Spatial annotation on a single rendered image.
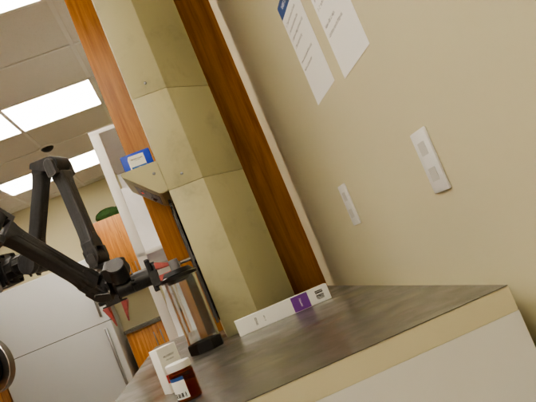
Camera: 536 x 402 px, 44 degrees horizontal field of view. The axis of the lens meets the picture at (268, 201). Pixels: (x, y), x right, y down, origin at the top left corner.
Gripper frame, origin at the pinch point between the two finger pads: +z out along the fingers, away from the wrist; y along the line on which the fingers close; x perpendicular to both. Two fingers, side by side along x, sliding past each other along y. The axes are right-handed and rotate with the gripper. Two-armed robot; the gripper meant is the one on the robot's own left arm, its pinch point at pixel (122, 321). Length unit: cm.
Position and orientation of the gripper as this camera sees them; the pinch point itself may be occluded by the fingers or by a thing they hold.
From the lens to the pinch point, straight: 246.4
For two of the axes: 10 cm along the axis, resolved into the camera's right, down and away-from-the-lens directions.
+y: 9.1, -3.8, 1.5
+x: -1.0, 1.3, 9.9
